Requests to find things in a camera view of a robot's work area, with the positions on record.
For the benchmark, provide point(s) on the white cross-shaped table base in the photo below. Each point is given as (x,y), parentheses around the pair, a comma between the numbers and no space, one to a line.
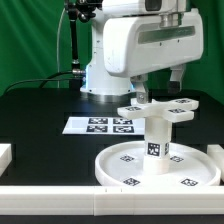
(177,110)

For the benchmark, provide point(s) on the white sheet with markers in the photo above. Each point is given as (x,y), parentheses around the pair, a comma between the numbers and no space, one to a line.
(104,126)

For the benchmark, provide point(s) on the white front fence rail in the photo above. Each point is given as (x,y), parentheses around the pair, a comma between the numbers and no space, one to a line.
(98,200)

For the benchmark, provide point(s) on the white round table top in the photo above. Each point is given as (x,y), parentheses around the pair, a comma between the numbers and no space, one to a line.
(126,164)

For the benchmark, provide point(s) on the black camera stand pole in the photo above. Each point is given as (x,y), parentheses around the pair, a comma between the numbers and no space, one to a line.
(83,10)

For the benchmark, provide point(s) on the white right fence block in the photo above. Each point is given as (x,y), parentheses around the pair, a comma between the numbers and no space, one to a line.
(216,152)

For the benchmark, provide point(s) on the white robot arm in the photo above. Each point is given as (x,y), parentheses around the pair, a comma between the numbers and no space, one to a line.
(99,82)

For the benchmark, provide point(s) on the white left fence block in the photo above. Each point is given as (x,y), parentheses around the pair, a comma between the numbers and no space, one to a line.
(5,157)

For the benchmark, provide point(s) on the white fence block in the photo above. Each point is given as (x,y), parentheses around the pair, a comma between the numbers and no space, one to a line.
(216,152)
(5,157)

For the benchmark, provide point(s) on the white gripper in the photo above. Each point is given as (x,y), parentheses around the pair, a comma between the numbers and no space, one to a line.
(139,45)

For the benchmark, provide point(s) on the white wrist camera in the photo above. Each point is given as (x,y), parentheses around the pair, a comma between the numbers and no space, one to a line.
(137,7)

